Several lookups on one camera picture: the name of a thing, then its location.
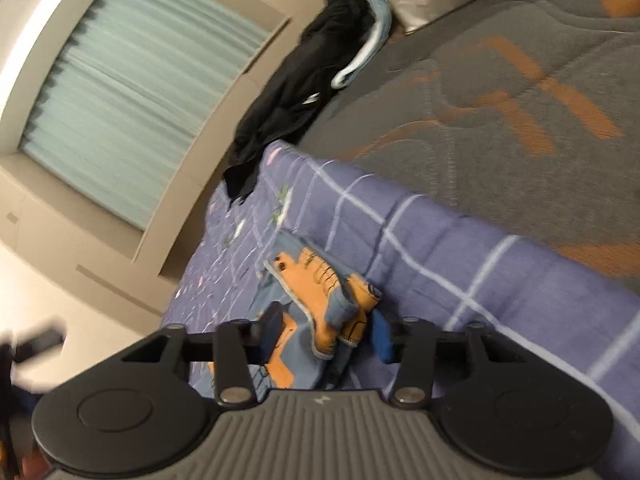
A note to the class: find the grey orange quilted blanket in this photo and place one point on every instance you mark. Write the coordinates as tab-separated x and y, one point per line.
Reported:
500	100

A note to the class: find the light blue cloth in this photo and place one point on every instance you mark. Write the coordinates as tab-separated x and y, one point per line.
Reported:
367	35

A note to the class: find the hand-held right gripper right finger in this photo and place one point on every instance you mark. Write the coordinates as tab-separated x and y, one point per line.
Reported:
382	341

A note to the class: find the pale green curtain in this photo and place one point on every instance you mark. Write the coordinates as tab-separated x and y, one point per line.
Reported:
135	95

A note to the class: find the blue pants with orange cars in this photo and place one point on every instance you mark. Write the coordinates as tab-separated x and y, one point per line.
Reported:
305	325

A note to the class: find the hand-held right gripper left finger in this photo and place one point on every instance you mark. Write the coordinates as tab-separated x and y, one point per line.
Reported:
272	336

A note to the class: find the purple checked floral blanket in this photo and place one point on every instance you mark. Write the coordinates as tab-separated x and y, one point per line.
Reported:
400	255

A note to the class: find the black clothing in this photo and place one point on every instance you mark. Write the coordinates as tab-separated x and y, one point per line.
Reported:
295	90

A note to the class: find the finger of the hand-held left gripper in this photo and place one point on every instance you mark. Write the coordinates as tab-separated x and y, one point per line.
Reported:
42	339

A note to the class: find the beige built-in wardrobe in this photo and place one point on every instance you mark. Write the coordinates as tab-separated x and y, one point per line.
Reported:
100	210

